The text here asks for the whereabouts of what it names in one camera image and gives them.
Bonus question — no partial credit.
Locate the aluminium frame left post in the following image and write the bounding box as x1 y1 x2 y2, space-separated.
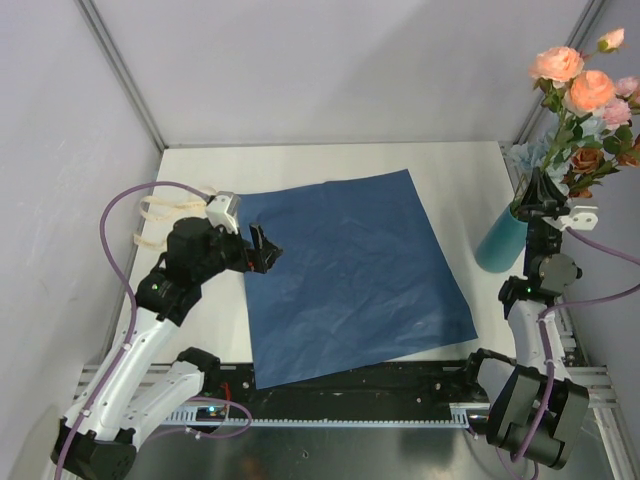
74 0 167 154

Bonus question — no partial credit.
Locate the pale blue flower stem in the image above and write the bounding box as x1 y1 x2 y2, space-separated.
507 117 605 195

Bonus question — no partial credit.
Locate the white slotted cable duct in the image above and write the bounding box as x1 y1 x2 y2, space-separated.
161 402 490 429

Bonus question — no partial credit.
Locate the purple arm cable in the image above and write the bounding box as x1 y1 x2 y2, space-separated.
49 181 253 480
494 227 640 480

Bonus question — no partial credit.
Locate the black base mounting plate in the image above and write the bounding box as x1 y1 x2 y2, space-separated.
183 361 489 425

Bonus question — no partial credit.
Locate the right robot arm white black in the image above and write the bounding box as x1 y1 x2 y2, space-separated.
461 168 589 470

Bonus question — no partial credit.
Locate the pink rose spray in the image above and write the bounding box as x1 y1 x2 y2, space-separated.
529 46 632 171
564 70 639 147

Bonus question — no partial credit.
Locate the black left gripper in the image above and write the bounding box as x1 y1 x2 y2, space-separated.
193 217 282 282

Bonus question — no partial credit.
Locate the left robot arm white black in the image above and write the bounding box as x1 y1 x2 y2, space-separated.
51 217 283 479

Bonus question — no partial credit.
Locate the aluminium frame post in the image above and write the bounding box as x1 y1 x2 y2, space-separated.
74 0 167 154
516 1 625 143

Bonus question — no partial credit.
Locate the aluminium frame right post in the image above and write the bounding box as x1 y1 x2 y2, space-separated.
516 1 625 143

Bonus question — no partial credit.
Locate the cream printed ribbon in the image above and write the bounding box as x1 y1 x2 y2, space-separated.
132 195 206 253

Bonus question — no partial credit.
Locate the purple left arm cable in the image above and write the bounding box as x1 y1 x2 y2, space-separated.
49 181 253 480

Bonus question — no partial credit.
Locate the blue flower bouquet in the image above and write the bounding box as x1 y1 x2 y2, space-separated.
239 170 477 388

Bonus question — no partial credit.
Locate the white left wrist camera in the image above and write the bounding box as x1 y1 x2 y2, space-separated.
205 191 241 234

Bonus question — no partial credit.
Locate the teal cylindrical vase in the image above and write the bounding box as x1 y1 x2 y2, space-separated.
474 205 527 273

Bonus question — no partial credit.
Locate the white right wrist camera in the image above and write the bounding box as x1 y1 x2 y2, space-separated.
559 199 599 231

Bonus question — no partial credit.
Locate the orange rose spray stem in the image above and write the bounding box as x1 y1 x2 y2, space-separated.
560 125 639 198

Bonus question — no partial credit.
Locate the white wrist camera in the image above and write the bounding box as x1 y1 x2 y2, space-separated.
205 191 241 234
559 199 599 231

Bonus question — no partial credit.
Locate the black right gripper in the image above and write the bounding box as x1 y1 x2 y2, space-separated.
515 167 569 279

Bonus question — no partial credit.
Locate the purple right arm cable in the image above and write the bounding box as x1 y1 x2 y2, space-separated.
494 227 640 480

